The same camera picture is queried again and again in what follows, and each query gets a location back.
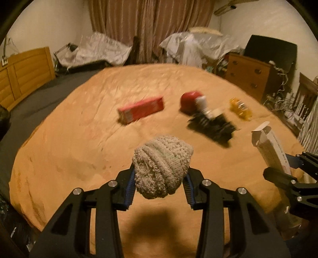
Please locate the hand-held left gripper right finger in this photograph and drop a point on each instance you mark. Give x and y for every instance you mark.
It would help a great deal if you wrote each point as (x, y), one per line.
(189, 193)

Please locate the black monitor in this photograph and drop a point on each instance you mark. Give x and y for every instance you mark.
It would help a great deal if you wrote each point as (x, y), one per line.
(273, 49)

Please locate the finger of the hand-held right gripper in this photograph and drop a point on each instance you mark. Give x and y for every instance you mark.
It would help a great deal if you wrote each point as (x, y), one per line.
(280, 177)
(301, 160)

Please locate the red round container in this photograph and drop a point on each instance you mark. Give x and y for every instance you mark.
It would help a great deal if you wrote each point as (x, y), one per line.
(190, 101)

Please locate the white pillow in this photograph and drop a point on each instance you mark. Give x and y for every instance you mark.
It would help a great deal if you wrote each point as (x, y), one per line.
(205, 31)

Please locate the wooden spindle chair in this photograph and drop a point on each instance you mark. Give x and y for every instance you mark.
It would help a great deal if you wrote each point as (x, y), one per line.
(305, 94)

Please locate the wall-mounted fixture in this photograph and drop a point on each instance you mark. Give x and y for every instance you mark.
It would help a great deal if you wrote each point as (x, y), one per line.
(224, 8)

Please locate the dark grey bed sheet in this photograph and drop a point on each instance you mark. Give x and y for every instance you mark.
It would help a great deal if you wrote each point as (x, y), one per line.
(29, 104)

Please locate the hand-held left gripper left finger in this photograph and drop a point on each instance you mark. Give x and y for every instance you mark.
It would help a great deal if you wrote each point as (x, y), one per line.
(129, 191)

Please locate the black toy vehicle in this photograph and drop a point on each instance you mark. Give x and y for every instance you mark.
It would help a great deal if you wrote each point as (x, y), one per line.
(213, 130)

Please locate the white red carton box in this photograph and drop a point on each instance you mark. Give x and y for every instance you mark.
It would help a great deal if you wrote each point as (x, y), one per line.
(270, 151)

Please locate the black plastic bag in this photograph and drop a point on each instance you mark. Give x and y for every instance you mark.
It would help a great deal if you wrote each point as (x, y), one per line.
(15, 230)

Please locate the long red box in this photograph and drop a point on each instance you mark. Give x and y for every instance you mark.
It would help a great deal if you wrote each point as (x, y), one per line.
(141, 110)

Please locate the silver crinkled cover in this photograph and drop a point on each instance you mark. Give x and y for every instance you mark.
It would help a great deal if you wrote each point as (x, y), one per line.
(198, 47)
(99, 49)

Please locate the yellow plastic wrapper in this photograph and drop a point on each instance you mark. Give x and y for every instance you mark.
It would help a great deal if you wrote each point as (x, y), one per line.
(240, 109)

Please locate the brown curtain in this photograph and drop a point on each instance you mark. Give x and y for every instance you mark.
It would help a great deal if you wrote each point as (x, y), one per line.
(149, 27)

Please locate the wooden dresser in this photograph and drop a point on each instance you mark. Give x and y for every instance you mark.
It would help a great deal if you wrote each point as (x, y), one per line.
(248, 72)

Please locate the metal desk lamp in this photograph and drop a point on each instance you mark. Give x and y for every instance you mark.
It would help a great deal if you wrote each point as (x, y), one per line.
(63, 49)

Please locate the tan bed blanket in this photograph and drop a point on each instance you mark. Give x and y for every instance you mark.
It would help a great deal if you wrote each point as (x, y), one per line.
(87, 139)

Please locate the beige knitted hat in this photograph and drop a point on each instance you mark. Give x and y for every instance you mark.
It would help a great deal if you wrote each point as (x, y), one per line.
(161, 166)

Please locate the wooden headboard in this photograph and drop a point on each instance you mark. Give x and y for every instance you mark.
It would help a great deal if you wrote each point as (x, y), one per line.
(24, 72)

